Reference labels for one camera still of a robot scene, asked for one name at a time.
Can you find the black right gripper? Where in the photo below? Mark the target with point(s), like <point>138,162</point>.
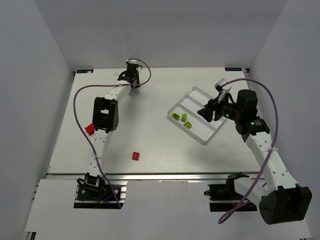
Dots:
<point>213,110</point>

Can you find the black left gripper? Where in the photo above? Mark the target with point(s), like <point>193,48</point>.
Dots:
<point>125,75</point>

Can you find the green lego brick square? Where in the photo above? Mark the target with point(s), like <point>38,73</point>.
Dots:
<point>187,124</point>

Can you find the red lego brick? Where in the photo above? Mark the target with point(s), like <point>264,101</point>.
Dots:
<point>90,129</point>
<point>135,156</point>

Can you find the green lego brick sloped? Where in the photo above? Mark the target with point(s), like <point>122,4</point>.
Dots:
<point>184,117</point>

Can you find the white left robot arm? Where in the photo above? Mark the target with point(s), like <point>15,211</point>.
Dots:
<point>105,117</point>

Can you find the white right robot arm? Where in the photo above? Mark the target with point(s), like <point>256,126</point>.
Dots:
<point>283,200</point>

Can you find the white divided plastic tray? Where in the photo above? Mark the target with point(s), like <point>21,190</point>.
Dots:
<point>189,104</point>

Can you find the blue label sticker right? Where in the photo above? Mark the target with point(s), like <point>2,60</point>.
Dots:
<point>233,69</point>

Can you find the blue label sticker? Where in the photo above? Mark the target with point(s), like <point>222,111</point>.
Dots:
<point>233,69</point>
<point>84,71</point>

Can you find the blue label sticker left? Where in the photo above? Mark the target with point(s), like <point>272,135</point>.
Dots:
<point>84,71</point>

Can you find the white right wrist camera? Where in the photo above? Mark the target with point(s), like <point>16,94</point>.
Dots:
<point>219,88</point>

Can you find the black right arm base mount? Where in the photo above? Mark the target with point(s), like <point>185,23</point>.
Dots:
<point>223,197</point>

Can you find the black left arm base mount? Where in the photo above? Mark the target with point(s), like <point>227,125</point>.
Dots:
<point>93,192</point>

